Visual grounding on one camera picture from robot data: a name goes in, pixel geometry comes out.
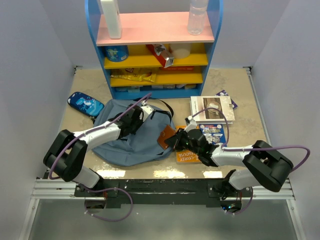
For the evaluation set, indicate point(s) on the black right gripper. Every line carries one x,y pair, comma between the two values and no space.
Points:
174,141

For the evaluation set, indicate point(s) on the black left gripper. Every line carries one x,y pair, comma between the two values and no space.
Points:
140,123

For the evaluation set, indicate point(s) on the orange treehouse book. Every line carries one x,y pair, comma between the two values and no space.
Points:
186,157

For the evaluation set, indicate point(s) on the blue cartoon cover book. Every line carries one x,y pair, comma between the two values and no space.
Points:
214,133

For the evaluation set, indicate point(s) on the brown leather wallet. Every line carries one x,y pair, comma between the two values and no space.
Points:
167,133

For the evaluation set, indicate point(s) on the blue-grey fabric backpack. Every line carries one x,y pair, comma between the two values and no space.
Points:
142,146

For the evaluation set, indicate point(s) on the white coffee cover book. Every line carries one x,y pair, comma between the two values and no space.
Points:
213,109

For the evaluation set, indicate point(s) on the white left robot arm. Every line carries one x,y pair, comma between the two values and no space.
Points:
66,155

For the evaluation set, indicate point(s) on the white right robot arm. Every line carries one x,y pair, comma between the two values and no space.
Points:
262,165

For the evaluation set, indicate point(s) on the yellow chips bag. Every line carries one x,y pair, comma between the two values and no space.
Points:
139,74

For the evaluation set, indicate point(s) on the white items on bottom shelf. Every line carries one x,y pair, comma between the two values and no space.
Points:
137,89

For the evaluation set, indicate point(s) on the blue cartoon pencil case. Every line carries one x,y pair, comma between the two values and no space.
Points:
85,104

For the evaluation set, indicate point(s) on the purple book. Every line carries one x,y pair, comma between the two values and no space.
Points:
223,93

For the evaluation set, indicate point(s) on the flat red box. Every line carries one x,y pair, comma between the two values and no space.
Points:
177,68

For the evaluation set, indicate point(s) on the blue wooden shelf unit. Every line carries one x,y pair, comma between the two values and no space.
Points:
140,29

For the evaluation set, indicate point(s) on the blue cylindrical snack can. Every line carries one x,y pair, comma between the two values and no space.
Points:
117,53

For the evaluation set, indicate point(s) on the red and silver snack box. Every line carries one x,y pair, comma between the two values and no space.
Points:
162,54

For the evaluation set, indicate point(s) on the translucent white plastic cup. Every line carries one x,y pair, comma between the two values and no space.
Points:
180,50

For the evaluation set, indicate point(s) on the white rectangular bottle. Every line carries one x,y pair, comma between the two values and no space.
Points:
111,13

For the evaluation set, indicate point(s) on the clear plastic water bottle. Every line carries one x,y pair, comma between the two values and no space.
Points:
196,17

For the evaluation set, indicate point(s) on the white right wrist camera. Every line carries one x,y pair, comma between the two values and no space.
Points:
191,124

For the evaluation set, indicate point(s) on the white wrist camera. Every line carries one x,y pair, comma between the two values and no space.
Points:
191,124
147,110

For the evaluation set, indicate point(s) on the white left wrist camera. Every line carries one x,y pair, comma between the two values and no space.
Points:
147,110

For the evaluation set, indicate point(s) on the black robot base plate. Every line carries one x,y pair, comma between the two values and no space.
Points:
183,191

